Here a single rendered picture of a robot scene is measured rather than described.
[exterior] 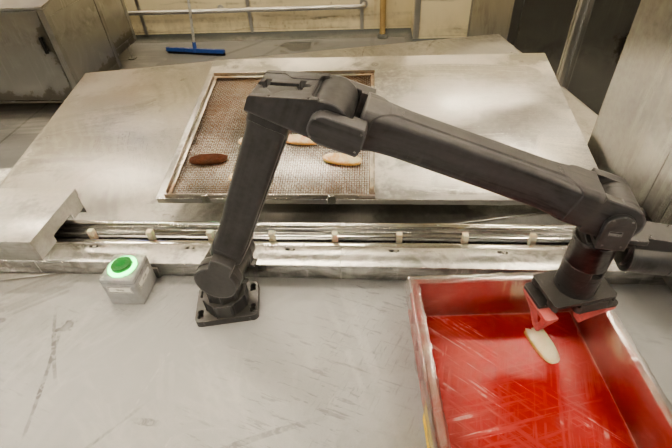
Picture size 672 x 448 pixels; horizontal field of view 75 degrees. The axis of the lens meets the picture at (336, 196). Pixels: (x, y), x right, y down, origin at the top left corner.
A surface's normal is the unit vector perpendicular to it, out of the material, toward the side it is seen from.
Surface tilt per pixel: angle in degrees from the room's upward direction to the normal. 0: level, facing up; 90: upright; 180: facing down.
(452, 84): 10
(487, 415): 0
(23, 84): 90
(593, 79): 90
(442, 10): 90
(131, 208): 0
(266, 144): 98
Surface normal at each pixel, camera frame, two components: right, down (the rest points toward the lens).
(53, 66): -0.07, 0.63
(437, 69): -0.06, -0.65
